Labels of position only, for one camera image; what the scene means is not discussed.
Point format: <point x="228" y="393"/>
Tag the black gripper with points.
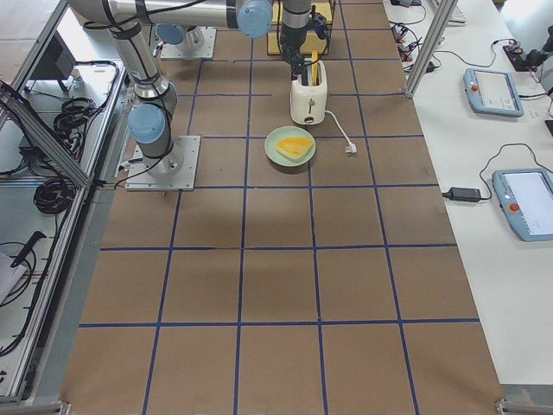
<point x="290" y="47"/>

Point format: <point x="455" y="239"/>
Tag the white two-slot toaster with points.
<point x="307" y="100"/>

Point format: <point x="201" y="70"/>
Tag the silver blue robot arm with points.
<point x="125" y="21"/>
<point x="177" y="32"/>

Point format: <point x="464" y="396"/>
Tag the bread slice in toaster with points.
<point x="315" y="68"/>

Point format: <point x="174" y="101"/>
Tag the light green plate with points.
<point x="283" y="132"/>

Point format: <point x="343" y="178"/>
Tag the bread slice on plate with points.
<point x="294" y="148"/>

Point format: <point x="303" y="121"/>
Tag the far blue teach pendant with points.
<point x="492" y="93"/>

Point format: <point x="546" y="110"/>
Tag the blue teach pendant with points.
<point x="492" y="93"/>
<point x="525" y="197"/>

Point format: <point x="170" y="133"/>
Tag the black power adapter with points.
<point x="463" y="194"/>

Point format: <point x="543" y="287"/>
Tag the near blue teach pendant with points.
<point x="525" y="197"/>

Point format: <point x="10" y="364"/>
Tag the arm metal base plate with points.
<point x="176" y="171"/>
<point x="205" y="52"/>

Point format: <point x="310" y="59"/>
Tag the aluminium frame post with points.
<point x="430" y="41"/>

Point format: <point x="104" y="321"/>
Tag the aluminium frame rail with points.
<point x="39" y="134"/>

